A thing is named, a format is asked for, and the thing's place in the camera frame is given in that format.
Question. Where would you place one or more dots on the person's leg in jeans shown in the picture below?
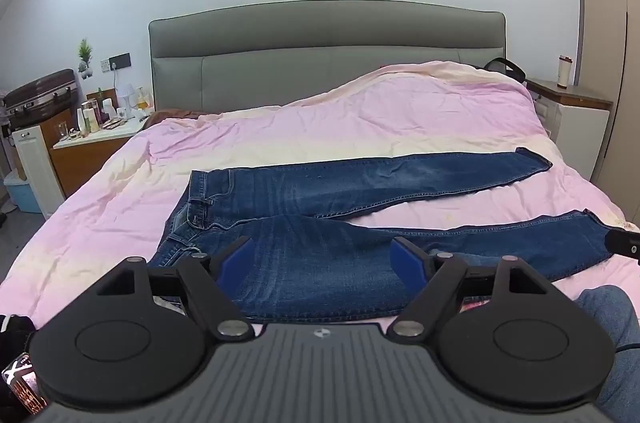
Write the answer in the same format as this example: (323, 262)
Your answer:
(615, 328)

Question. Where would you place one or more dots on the small white table lamp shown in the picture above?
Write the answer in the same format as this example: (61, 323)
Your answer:
(125, 97)

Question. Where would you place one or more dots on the small green potted plant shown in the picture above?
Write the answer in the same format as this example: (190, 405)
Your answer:
(85, 55)

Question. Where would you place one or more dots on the white cosmetic bottle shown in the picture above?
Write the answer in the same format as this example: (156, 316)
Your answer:
(83, 121)

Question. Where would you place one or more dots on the white thermos cup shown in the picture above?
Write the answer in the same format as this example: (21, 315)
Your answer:
(563, 72)

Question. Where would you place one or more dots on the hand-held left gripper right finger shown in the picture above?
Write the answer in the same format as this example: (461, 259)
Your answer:
(406, 260)

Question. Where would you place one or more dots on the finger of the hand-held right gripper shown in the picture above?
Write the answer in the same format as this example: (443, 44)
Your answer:
(625, 243)

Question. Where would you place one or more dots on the wooden nightstand with white top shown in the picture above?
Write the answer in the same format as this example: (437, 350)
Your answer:
(85, 158)

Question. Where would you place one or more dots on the dark brown suitcase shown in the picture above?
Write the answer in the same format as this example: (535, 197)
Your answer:
(37, 95)

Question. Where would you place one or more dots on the blue denim pants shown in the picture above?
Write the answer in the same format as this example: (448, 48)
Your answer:
(310, 253)

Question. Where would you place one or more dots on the clear drinking glass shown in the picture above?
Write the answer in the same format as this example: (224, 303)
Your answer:
(62, 131)

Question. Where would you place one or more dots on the light blue plastic bin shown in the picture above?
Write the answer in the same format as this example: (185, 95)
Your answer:
(22, 193)

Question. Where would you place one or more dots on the grey upholstered headboard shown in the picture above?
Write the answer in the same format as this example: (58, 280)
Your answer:
(320, 58)

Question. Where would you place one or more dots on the yellow liquid bottle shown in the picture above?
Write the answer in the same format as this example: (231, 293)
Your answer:
(141, 101)

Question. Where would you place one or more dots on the pink and cream blanket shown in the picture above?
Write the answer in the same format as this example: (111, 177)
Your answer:
(320, 128)

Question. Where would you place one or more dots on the black wall socket panel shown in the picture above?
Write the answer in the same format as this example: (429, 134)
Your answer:
(120, 62)

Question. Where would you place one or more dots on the white wardrobe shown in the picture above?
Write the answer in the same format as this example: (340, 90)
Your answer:
(610, 28)

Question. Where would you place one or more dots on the brown pillow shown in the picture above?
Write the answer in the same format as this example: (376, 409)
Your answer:
(172, 115)

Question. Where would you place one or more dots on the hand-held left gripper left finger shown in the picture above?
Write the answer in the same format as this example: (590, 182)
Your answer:
(235, 262)

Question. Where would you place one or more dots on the white nightstand with grey top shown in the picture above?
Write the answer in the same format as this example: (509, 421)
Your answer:
(575, 118)

